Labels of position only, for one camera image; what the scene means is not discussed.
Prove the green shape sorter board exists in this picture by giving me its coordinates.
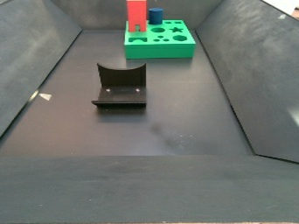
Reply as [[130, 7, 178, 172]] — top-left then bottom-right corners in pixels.
[[124, 20, 196, 60]]

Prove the black curved cradle stand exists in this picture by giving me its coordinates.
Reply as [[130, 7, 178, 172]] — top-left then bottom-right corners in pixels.
[[92, 65, 147, 107]]

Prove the dark blue cylinder block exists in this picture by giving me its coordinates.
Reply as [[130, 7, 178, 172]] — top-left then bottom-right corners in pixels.
[[148, 8, 164, 25]]

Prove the salmon red arch block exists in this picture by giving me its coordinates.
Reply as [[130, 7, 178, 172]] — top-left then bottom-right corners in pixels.
[[126, 0, 147, 32]]

